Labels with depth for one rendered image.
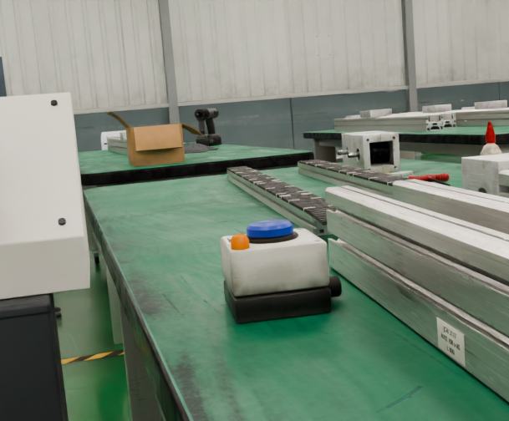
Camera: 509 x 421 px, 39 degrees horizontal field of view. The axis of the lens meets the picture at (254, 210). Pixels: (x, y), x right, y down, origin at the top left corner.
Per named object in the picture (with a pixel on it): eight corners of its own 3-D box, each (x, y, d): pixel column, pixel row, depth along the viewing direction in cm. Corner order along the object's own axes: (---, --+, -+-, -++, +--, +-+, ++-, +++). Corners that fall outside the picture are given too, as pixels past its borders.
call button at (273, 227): (244, 244, 63) (242, 221, 63) (289, 239, 64) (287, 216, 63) (251, 251, 59) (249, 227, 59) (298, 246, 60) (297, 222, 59)
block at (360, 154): (343, 173, 180) (340, 135, 179) (386, 169, 182) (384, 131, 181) (354, 176, 170) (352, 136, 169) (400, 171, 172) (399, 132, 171)
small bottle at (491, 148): (499, 185, 132) (496, 120, 130) (506, 187, 128) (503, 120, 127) (478, 186, 132) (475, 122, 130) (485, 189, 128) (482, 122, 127)
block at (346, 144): (334, 169, 193) (332, 134, 192) (376, 165, 194) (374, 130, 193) (343, 172, 183) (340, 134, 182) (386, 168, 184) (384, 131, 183)
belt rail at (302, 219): (227, 180, 189) (226, 168, 189) (242, 178, 190) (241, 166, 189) (313, 235, 95) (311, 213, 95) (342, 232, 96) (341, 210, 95)
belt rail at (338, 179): (297, 173, 192) (297, 161, 191) (313, 171, 192) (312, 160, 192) (449, 221, 98) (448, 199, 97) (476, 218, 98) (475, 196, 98)
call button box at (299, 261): (224, 301, 65) (218, 232, 65) (328, 288, 67) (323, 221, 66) (236, 325, 57) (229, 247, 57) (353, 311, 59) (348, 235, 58)
